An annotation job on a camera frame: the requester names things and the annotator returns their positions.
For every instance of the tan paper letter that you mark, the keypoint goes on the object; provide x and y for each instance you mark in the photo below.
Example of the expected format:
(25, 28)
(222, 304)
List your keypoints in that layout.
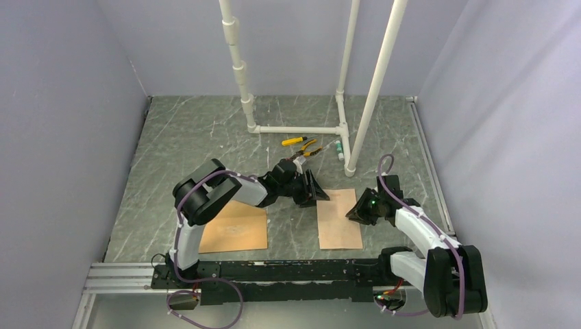
(335, 230)

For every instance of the aluminium frame rail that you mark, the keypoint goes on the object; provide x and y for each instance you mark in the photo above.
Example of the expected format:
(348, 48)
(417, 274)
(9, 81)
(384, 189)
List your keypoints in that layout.
(119, 278)

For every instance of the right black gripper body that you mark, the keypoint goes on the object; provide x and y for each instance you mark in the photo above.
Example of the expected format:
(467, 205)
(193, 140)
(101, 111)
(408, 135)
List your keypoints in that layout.
(372, 212)

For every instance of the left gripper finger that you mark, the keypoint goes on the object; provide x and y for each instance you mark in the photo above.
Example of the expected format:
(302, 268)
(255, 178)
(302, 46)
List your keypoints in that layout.
(306, 203)
(313, 189)

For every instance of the brown paper envelope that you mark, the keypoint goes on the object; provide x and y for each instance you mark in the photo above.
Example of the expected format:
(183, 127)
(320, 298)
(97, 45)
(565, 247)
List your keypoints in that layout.
(238, 227)

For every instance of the small white green tube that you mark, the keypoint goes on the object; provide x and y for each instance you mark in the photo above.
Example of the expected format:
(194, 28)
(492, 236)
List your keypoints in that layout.
(339, 150)

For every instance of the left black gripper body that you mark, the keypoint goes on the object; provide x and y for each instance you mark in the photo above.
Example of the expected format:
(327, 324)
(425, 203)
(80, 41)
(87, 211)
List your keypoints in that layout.
(297, 189)

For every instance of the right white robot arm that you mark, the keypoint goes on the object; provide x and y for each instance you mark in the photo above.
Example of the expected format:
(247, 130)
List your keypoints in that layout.
(449, 275)

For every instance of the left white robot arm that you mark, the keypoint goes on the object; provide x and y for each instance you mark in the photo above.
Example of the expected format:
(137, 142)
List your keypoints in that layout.
(201, 196)

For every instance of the yellow handled pliers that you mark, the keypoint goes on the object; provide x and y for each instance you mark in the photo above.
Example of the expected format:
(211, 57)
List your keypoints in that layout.
(305, 152)

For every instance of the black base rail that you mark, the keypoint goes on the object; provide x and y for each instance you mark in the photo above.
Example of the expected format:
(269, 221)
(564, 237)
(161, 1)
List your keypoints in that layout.
(218, 282)

